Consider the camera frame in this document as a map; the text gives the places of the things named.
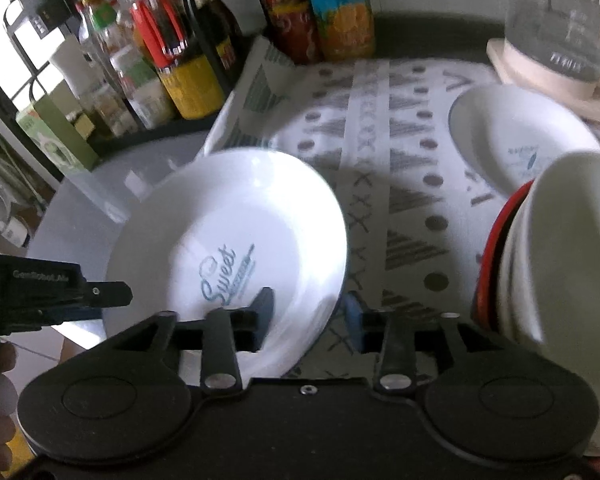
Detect green cardboard box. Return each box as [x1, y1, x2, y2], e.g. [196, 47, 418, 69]
[15, 94, 102, 175]

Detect white plate blue leaf print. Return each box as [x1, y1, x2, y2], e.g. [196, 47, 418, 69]
[449, 84, 600, 197]

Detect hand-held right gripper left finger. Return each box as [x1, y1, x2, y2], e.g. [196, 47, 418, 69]
[105, 287, 276, 392]

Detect white plate blue script print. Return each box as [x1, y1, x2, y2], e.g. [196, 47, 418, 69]
[105, 148, 349, 380]

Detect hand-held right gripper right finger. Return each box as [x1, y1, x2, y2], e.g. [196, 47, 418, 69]
[342, 292, 512, 395]

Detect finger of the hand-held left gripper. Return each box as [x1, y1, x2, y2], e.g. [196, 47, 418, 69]
[82, 281, 134, 309]

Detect orange juice bottle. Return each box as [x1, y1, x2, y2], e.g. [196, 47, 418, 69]
[299, 0, 379, 62]

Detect cream kettle base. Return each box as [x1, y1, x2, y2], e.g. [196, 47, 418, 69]
[485, 37, 600, 128]

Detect red and black bowl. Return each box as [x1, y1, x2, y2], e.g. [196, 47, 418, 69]
[470, 179, 535, 333]

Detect glass electric kettle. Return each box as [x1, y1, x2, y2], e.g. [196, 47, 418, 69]
[501, 0, 600, 84]

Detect white lid jar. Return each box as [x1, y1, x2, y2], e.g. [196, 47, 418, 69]
[110, 44, 177, 130]

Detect yellow cap seasoning bottle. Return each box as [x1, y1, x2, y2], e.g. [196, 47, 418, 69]
[79, 0, 127, 58]

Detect white plastic bottle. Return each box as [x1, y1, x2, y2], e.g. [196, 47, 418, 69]
[49, 39, 100, 111]

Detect black metal kitchen rack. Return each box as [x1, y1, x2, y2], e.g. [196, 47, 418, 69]
[0, 0, 241, 186]

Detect red soda bottle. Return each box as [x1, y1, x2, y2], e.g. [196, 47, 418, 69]
[246, 0, 325, 65]

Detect patterned fringed table cloth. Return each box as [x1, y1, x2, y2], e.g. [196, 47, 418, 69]
[202, 35, 600, 382]

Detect plain white bowl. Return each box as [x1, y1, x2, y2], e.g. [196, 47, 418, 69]
[510, 152, 600, 358]

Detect dark soy sauce bottle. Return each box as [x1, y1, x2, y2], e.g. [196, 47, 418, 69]
[186, 0, 245, 87]

